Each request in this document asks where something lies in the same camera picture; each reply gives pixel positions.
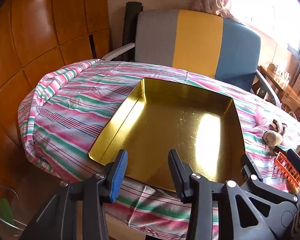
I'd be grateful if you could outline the wooden side table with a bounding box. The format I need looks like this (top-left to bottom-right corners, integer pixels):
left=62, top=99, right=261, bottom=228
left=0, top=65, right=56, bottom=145
left=259, top=65, right=300, bottom=113

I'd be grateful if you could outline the striped pink green tablecloth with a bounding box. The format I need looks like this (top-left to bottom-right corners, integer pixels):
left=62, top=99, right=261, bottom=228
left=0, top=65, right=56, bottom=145
left=17, top=59, right=300, bottom=240

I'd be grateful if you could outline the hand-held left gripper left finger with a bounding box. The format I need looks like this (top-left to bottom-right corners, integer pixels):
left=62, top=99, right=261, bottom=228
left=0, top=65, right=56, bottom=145
left=19, top=149, right=128, bottom=240

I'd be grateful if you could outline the wooden wardrobe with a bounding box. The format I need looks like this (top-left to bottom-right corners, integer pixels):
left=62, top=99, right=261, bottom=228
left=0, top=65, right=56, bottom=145
left=0, top=0, right=110, bottom=188

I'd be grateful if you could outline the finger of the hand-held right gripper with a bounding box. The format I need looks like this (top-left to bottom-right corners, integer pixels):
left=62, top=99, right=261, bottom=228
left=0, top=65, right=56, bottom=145
left=241, top=152, right=299, bottom=204
left=287, top=149, right=300, bottom=196

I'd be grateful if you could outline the orange plastic basket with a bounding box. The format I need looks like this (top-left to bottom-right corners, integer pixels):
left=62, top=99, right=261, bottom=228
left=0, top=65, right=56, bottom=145
left=274, top=151, right=300, bottom=193

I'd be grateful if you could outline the small plush toy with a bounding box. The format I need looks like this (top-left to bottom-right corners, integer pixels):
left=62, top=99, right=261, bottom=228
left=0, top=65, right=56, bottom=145
left=262, top=119, right=287, bottom=147

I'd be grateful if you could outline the green leaf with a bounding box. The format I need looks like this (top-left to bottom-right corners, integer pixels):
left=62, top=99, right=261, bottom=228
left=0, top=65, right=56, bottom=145
left=0, top=198, right=15, bottom=227

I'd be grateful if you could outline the window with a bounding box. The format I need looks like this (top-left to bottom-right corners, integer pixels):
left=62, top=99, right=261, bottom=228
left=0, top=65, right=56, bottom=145
left=231, top=0, right=300, bottom=58

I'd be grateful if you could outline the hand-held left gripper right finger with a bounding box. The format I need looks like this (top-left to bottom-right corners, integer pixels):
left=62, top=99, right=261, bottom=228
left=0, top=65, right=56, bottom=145
left=168, top=149, right=278, bottom=240

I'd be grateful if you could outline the gold metal tin container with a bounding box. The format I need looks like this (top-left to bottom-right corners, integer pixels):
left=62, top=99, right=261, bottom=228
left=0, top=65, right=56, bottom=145
left=87, top=77, right=246, bottom=193

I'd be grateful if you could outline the grey yellow blue chair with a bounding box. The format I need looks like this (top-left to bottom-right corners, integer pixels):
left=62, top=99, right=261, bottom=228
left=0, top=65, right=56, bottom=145
left=101, top=9, right=282, bottom=108

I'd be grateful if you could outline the black rolled mat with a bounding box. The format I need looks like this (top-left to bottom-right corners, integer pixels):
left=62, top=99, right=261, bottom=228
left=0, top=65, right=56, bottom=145
left=122, top=2, right=142, bottom=62

